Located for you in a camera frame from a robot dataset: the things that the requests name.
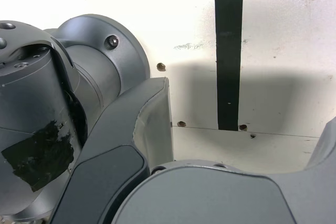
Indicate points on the black tape strip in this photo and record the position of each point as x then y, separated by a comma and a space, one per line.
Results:
228, 51

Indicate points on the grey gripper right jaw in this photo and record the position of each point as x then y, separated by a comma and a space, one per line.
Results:
315, 195

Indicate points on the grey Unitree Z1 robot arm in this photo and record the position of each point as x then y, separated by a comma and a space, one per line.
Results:
105, 77

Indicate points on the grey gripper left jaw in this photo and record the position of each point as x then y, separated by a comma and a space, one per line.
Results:
118, 129

